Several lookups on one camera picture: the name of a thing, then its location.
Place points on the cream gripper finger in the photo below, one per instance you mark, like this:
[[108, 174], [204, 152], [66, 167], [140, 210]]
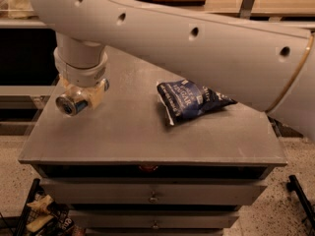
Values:
[[95, 95], [69, 89]]

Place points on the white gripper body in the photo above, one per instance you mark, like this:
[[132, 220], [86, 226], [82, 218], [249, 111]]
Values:
[[83, 76]]

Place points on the red bull can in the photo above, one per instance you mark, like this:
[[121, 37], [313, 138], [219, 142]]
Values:
[[68, 106]]

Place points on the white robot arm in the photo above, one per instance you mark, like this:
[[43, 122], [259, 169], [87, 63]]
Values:
[[268, 67]]

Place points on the grey drawer cabinet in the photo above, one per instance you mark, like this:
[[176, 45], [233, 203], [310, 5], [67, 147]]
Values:
[[127, 139]]

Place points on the blue chip bag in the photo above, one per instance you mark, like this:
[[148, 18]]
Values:
[[184, 100]]

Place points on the upper grey drawer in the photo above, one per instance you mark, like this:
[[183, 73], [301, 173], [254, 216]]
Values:
[[225, 193]]

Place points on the grey drawer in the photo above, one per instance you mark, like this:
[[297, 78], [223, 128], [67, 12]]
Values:
[[153, 219], [225, 193]]

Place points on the clear plastic box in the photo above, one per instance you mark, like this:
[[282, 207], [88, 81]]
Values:
[[16, 9]]

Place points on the lower grey drawer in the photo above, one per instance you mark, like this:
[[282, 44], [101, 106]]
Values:
[[153, 219]]

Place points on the metal shelf rail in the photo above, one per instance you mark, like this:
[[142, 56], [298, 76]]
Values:
[[37, 24]]

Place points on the black wire basket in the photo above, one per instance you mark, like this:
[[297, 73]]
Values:
[[42, 216]]

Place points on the black frame right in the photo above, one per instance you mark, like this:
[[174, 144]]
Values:
[[293, 186]]

